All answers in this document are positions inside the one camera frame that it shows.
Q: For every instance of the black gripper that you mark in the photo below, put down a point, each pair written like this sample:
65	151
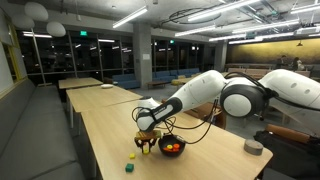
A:
141	142

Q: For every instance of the black bowl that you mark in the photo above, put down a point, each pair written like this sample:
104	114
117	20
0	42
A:
171	139

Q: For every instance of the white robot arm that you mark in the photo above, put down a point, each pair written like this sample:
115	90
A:
239	95

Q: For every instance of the orange discs in bowl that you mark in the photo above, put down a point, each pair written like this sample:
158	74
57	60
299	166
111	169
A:
172	148

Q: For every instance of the yellow disc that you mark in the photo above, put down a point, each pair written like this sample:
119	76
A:
146	151

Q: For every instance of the yellow block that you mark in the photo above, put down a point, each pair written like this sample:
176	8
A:
132	155

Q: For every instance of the green cube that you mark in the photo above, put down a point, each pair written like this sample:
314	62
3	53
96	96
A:
129	167

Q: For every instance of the blue sofa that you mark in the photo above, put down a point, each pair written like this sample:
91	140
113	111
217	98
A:
126	81

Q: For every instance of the white plate far table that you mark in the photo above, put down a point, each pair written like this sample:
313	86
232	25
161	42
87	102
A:
107	86

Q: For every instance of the far wooden table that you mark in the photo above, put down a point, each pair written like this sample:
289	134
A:
72	83

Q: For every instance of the grey bench sofa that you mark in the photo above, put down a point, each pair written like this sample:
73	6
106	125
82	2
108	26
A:
35	143

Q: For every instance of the green exit sign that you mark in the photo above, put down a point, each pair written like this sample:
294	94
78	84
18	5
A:
83	33

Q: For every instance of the wrist camera wooden mount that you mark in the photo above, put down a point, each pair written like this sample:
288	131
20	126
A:
148	135

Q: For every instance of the grey duct tape roll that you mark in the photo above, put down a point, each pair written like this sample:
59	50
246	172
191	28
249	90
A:
253	147

